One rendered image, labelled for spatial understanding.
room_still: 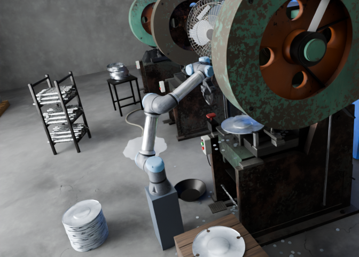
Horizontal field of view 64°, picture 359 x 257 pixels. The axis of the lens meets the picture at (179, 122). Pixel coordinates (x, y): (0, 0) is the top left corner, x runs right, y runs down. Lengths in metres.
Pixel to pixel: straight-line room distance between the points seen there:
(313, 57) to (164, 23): 1.87
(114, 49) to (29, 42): 2.08
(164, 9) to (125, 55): 5.42
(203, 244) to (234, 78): 0.95
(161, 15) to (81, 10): 5.36
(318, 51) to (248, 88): 0.35
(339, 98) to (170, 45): 1.85
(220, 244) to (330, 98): 0.98
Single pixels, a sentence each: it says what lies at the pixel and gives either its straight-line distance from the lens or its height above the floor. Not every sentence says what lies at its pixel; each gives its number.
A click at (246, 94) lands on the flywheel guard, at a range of 1.40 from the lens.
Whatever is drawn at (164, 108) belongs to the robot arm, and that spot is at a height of 1.00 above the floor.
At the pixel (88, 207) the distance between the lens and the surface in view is 2.46.
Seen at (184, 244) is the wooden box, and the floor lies 0.35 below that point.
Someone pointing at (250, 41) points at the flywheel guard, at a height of 1.42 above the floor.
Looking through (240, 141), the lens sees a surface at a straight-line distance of 2.01.
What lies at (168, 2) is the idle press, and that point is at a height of 1.58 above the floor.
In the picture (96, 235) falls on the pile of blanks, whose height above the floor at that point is 0.10.
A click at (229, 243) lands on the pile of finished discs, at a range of 1.77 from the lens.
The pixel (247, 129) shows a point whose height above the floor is 0.78.
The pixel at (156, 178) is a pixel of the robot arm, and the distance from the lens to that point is 1.93.
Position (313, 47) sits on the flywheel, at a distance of 1.46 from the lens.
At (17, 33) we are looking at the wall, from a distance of 8.48.
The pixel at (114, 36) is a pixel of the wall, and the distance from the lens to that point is 8.29.
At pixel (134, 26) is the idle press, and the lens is 4.72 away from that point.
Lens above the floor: 1.65
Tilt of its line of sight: 24 degrees down
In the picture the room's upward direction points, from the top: 9 degrees counter-clockwise
